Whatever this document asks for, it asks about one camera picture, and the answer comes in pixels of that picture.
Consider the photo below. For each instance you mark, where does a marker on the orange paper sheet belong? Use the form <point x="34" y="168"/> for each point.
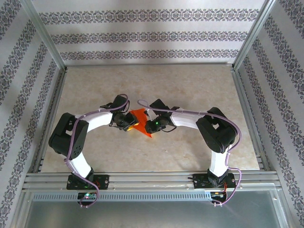
<point x="140" y="127"/>

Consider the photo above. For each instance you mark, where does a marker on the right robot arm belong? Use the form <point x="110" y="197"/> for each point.
<point x="187" y="118"/>

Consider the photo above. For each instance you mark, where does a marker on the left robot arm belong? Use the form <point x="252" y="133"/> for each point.
<point x="97" y="121"/>

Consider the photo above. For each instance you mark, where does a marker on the grey metal sheet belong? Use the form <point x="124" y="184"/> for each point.
<point x="152" y="213"/>

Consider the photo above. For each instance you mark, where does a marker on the small electronics board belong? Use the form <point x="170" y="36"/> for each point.
<point x="87" y="196"/>
<point x="217" y="195"/>

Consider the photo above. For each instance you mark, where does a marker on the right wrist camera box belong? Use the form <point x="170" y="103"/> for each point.
<point x="149" y="114"/>

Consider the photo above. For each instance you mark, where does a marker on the wide aluminium base rail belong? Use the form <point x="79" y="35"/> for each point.
<point x="152" y="178"/>

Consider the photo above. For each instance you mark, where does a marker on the thin aluminium table rail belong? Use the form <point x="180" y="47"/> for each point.
<point x="152" y="64"/>

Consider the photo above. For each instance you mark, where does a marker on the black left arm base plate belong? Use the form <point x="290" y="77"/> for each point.
<point x="102" y="181"/>

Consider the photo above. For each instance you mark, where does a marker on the aluminium side rail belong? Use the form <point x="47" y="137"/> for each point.
<point x="247" y="114"/>
<point x="51" y="118"/>

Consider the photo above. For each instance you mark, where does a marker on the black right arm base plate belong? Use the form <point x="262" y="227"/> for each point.
<point x="202" y="181"/>

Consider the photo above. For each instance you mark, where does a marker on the aluminium frame post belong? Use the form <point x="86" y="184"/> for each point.
<point x="42" y="33"/>
<point x="254" y="33"/>

